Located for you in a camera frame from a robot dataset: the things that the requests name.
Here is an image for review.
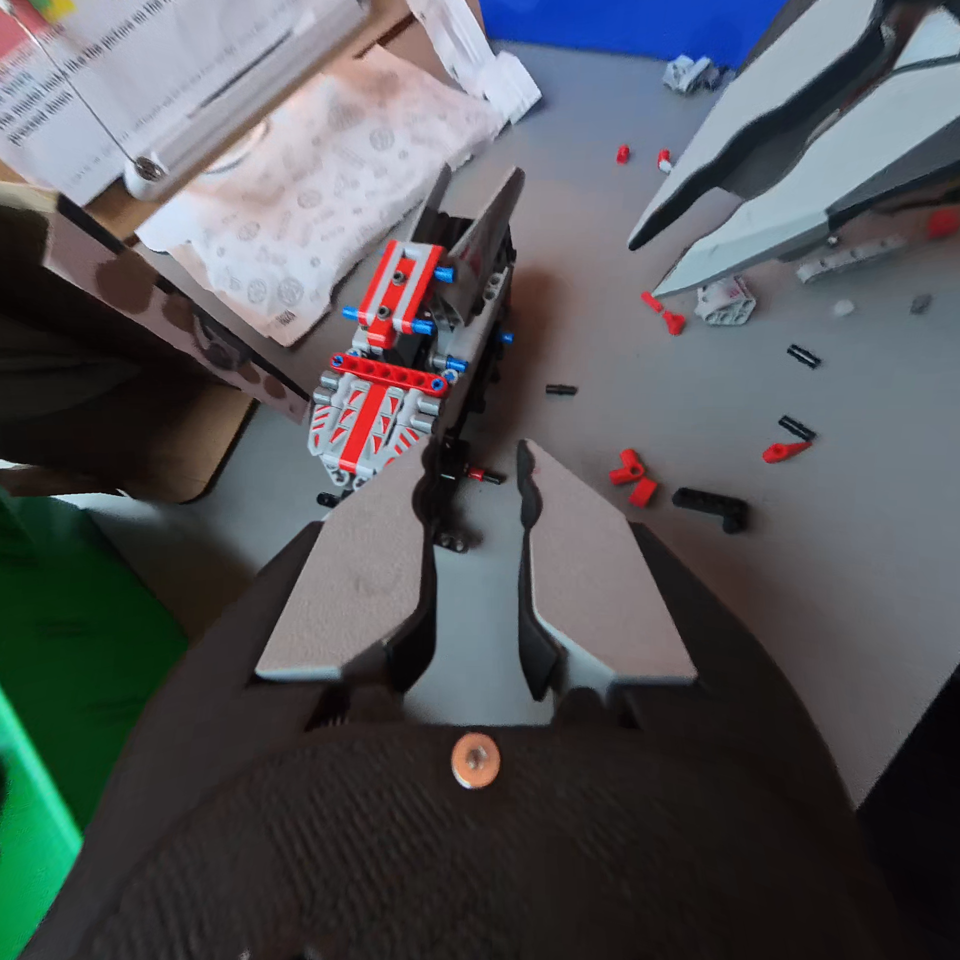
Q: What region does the black angled lego connector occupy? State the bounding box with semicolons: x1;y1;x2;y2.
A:
672;486;750;536

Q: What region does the printed paper bag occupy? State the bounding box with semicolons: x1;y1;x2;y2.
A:
138;48;507;348

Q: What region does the red grey lego vehicle model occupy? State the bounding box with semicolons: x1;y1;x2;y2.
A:
306;166;526;555

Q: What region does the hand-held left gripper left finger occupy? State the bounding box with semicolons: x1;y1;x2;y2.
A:
255;438;439;693

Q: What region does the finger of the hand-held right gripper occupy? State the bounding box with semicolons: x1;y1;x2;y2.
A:
651;9;960;300
627;0;885;254

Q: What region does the green plastic bin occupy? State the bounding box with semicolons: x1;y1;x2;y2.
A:
0;487;189;960

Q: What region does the grey lego beam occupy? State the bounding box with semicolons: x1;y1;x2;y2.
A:
795;234;909;284

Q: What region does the white sheet on metal stand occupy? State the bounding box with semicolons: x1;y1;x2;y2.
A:
0;0;376;204

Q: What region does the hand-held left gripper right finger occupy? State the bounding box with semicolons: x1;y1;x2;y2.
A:
516;438;700;704

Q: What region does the small grey lego connector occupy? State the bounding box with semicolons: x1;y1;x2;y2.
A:
663;54;734;96

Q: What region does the grey printed lego panel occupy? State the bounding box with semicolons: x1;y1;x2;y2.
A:
693;275;758;326

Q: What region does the blue plastic bin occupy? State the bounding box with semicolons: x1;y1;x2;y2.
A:
480;0;789;70

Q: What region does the black lego set box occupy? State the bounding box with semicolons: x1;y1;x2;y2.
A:
0;191;312;504

